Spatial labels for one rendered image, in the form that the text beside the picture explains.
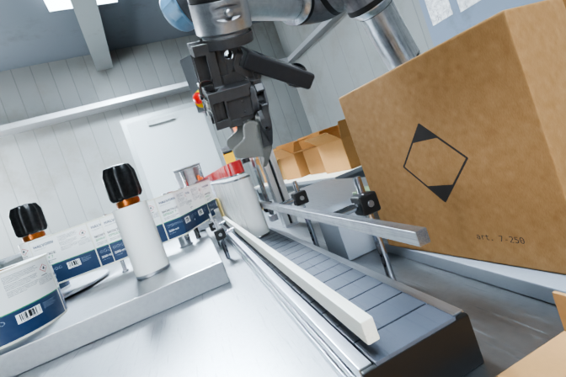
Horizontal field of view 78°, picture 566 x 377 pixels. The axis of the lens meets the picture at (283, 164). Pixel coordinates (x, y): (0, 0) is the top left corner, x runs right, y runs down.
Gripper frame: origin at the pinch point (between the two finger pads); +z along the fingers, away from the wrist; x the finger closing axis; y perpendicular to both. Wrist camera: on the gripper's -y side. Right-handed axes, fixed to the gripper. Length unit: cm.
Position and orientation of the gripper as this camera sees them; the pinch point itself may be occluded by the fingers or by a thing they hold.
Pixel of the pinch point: (266, 157)
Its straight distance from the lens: 57.7
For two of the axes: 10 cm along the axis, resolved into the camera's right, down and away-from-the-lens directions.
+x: 4.0, 4.2, -8.2
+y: -9.0, 3.3, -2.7
